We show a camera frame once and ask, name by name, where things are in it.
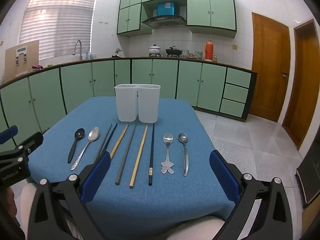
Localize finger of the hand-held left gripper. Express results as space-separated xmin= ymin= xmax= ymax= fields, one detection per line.
xmin=0 ymin=126 xmax=19 ymax=143
xmin=15 ymin=132 xmax=44 ymax=155

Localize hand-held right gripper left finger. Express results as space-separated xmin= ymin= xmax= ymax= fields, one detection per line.
xmin=27 ymin=151 xmax=112 ymax=240

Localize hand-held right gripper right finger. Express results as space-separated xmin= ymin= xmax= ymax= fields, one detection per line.
xmin=209 ymin=149 xmax=294 ymax=240

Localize dark blue chopstick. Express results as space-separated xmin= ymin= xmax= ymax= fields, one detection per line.
xmin=98 ymin=123 xmax=118 ymax=161

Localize plain silver spoon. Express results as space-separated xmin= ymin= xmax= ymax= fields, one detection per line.
xmin=178 ymin=132 xmax=189 ymax=177

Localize black chopstick with silver band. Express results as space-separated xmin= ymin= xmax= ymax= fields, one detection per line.
xmin=148 ymin=123 xmax=155 ymax=186

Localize small spoon with figure handle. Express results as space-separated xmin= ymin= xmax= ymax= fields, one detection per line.
xmin=160 ymin=133 xmax=175 ymax=175

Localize white plastic utensil holder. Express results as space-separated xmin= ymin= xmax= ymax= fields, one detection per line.
xmin=114 ymin=84 xmax=161 ymax=123

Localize black plastic spoon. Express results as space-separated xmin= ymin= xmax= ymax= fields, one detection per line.
xmin=67 ymin=128 xmax=85 ymax=164

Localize thin dark grey chopstick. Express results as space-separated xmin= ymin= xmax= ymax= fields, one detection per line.
xmin=94 ymin=123 xmax=113 ymax=163

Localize wooden chopstick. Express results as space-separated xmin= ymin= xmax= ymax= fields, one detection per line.
xmin=109 ymin=124 xmax=129 ymax=159
xmin=129 ymin=125 xmax=148 ymax=189

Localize blue tablecloth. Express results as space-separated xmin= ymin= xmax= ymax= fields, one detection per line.
xmin=27 ymin=96 xmax=242 ymax=240

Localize person's white trousers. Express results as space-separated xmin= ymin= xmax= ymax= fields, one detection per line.
xmin=20 ymin=184 xmax=253 ymax=240

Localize brown cardboard sheet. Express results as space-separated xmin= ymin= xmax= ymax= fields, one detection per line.
xmin=4 ymin=40 xmax=40 ymax=80

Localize black framed panel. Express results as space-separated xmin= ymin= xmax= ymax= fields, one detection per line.
xmin=296 ymin=142 xmax=320 ymax=208

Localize metal kitchen faucet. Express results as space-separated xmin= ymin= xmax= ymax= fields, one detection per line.
xmin=72 ymin=40 xmax=83 ymax=61

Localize green base cabinets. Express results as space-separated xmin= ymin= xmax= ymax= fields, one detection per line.
xmin=0 ymin=57 xmax=258 ymax=155

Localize wooden door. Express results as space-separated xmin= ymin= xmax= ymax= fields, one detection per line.
xmin=282 ymin=19 xmax=320 ymax=151
xmin=250 ymin=12 xmax=291 ymax=123

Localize white window blinds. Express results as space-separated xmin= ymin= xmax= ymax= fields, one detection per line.
xmin=19 ymin=0 xmax=98 ymax=60

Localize orange thermos flask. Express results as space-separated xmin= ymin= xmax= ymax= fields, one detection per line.
xmin=204 ymin=39 xmax=214 ymax=61

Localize black wok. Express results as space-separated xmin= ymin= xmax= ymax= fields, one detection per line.
xmin=165 ymin=46 xmax=183 ymax=57

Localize white cooking pot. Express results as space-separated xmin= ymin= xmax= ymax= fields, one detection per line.
xmin=149 ymin=44 xmax=162 ymax=57

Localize black range hood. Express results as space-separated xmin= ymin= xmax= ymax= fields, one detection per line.
xmin=141 ymin=16 xmax=187 ymax=29

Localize blue box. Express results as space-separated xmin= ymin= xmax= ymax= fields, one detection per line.
xmin=157 ymin=2 xmax=178 ymax=17

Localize silver spoon with ornate handle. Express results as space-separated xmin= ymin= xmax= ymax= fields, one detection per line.
xmin=71 ymin=127 xmax=100 ymax=171

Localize green wall cabinets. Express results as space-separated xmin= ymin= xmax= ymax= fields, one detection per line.
xmin=117 ymin=0 xmax=237 ymax=39

